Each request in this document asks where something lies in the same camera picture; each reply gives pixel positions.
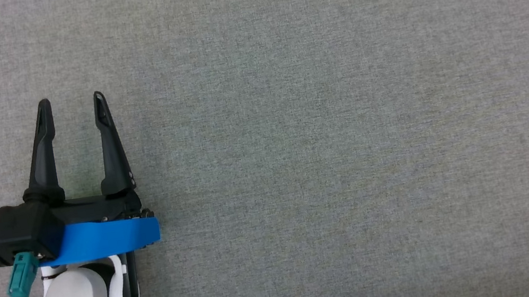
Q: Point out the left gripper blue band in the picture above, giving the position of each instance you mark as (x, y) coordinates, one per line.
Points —
(108, 239)

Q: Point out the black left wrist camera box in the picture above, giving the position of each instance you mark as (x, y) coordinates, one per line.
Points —
(20, 232)

